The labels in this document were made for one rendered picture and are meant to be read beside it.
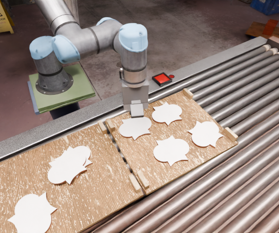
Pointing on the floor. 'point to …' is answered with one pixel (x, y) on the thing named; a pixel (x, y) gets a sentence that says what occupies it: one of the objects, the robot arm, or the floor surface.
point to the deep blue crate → (269, 6)
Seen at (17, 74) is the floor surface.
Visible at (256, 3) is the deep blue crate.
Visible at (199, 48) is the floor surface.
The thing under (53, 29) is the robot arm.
